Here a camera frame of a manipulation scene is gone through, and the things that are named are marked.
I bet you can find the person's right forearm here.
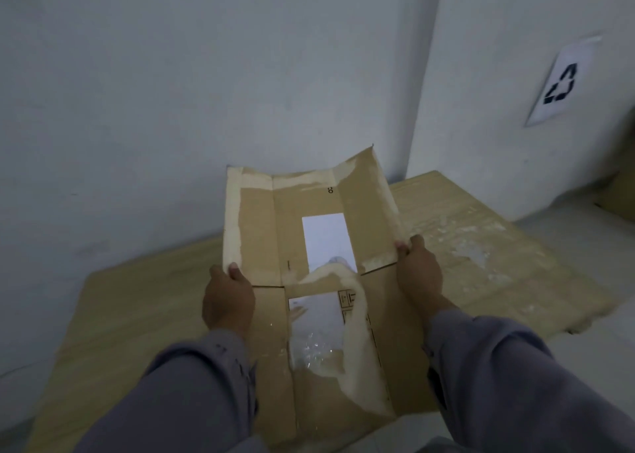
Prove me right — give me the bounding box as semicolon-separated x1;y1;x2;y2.
419;294;635;453

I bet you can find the torn cardboard box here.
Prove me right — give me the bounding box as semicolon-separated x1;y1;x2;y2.
222;145;440;453

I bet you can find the person's left forearm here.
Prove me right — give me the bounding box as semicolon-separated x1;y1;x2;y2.
74;319;269;453

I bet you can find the white recycling symbol sign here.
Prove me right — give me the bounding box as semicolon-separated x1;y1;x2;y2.
526;35;603;127

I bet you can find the person's right hand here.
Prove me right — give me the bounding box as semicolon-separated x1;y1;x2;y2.
395;234;445;319

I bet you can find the large flat cardboard sheet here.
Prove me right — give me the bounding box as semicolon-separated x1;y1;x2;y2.
25;171;621;453

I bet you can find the person's left hand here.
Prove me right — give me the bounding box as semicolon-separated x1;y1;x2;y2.
202;262;256;340

